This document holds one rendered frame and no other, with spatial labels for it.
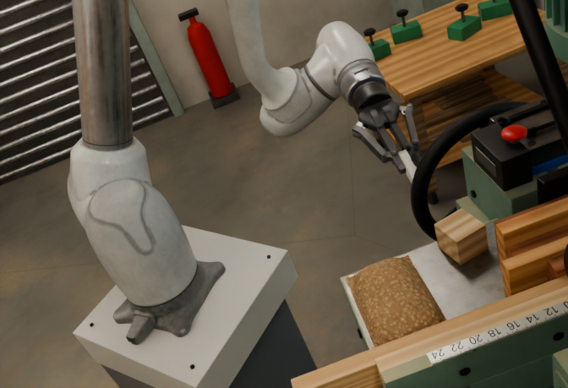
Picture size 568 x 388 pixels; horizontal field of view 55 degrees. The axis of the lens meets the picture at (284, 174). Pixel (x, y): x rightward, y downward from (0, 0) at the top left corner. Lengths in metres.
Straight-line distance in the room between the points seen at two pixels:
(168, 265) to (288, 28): 2.74
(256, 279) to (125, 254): 0.28
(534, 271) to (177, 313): 0.68
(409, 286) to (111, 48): 0.70
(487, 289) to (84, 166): 0.78
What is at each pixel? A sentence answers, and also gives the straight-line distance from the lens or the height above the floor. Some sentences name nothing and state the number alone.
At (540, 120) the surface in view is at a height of 1.00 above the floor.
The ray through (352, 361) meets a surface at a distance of 0.61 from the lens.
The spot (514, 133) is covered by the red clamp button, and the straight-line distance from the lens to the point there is 0.72.
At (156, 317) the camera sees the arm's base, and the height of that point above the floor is 0.72.
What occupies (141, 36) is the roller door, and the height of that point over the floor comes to 0.56.
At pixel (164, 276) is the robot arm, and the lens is 1.04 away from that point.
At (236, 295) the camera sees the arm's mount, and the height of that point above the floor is 0.68.
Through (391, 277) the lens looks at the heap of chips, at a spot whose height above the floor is 0.94.
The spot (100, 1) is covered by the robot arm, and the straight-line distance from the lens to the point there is 1.06.
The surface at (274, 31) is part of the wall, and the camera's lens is 3.60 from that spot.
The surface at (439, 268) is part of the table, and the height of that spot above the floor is 0.90.
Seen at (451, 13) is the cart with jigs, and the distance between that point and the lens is 2.40.
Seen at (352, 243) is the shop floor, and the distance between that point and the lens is 2.12.
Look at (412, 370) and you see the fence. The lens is 0.58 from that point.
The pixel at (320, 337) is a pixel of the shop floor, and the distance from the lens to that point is 1.86.
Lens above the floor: 1.43
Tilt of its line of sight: 33 degrees down
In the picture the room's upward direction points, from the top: 21 degrees counter-clockwise
